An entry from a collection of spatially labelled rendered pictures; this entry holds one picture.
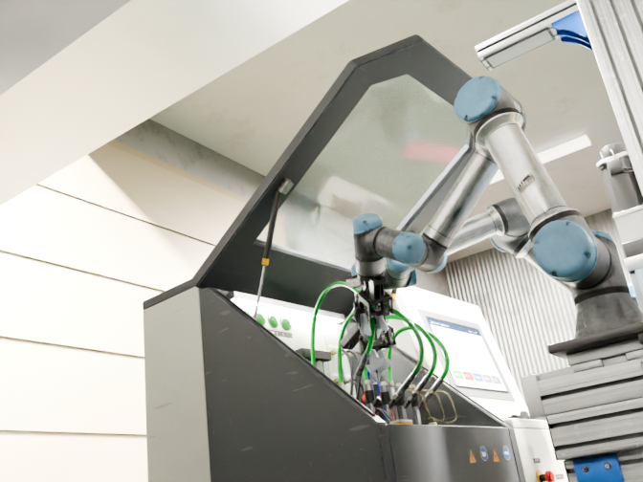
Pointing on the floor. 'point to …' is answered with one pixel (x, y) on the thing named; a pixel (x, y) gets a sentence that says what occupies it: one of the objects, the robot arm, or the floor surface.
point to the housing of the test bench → (175, 387)
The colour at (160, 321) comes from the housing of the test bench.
